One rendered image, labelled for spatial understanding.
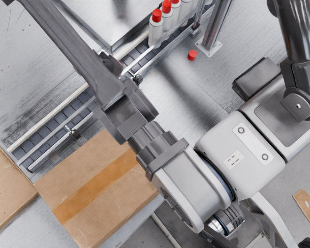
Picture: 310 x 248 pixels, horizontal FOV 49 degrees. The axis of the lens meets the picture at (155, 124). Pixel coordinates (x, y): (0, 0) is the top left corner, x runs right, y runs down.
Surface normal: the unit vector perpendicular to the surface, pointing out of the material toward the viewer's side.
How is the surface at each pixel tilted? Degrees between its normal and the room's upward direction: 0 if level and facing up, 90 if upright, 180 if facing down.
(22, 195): 0
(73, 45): 25
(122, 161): 0
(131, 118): 12
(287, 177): 0
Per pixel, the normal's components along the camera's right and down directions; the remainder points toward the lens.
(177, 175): 0.04, -0.30
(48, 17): 0.13, 0.12
